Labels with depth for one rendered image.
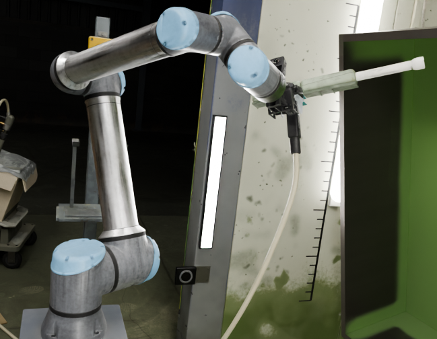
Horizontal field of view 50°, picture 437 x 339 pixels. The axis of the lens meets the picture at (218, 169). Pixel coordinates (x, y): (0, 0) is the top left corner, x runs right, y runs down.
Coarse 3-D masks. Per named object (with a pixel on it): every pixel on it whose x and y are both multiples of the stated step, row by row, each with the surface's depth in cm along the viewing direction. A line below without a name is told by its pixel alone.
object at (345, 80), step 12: (420, 60) 122; (336, 72) 132; (348, 72) 130; (360, 72) 130; (372, 72) 128; (384, 72) 127; (396, 72) 126; (300, 84) 137; (312, 84) 135; (324, 84) 133; (336, 84) 132; (348, 84) 130; (312, 96) 138; (288, 120) 137; (288, 132) 137; (300, 132) 137
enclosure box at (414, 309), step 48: (384, 48) 172; (432, 48) 170; (384, 96) 176; (432, 96) 174; (384, 144) 182; (432, 144) 178; (384, 192) 187; (432, 192) 182; (384, 240) 193; (432, 240) 186; (384, 288) 199; (432, 288) 191; (384, 336) 192; (432, 336) 189
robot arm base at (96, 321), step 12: (48, 312) 138; (60, 312) 134; (96, 312) 139; (48, 324) 136; (60, 324) 134; (72, 324) 134; (84, 324) 136; (96, 324) 139; (48, 336) 135; (60, 336) 134; (72, 336) 134; (84, 336) 135; (96, 336) 138
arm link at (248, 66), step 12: (240, 48) 108; (252, 48) 107; (228, 60) 109; (240, 60) 108; (252, 60) 107; (264, 60) 107; (228, 72) 109; (240, 72) 108; (252, 72) 106; (264, 72) 107; (276, 72) 113; (240, 84) 109; (252, 84) 108; (264, 84) 110; (276, 84) 114; (264, 96) 116
